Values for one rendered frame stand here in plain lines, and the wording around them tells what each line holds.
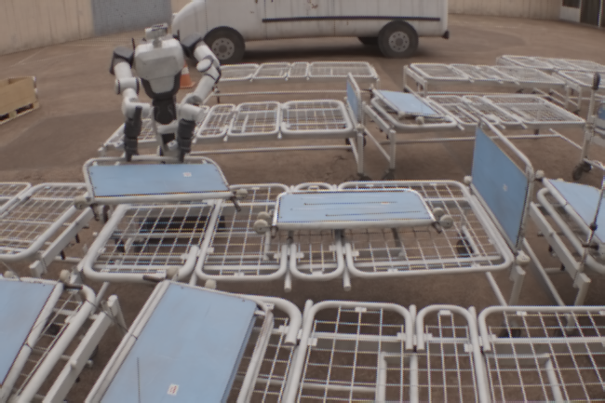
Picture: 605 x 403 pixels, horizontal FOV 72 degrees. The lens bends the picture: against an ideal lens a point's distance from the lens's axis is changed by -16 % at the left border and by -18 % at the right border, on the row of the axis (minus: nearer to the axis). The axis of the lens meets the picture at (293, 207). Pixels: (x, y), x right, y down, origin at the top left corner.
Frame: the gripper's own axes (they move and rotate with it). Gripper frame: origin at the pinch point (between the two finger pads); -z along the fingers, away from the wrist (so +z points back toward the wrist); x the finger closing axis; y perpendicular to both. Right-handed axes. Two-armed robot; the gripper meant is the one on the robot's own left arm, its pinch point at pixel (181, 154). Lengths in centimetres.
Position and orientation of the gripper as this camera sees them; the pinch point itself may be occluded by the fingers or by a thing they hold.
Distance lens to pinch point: 249.8
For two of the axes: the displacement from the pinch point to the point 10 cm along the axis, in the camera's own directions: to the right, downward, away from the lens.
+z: 2.6, -8.8, -3.9
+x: -5.7, -4.7, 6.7
